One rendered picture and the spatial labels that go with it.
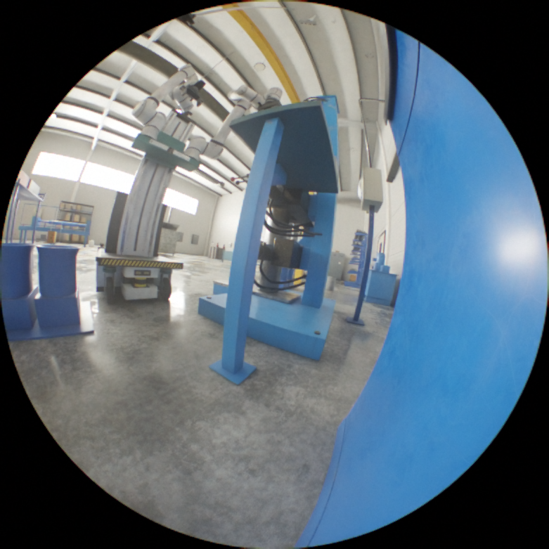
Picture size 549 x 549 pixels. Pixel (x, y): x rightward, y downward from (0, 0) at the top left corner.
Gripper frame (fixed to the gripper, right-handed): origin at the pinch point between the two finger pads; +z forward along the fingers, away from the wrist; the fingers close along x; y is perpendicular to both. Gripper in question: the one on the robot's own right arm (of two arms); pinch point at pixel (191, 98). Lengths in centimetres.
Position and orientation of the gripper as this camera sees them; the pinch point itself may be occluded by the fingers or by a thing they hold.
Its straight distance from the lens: 116.0
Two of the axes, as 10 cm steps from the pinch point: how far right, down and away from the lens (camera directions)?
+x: -3.4, 1.3, -9.3
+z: 2.6, 9.6, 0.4
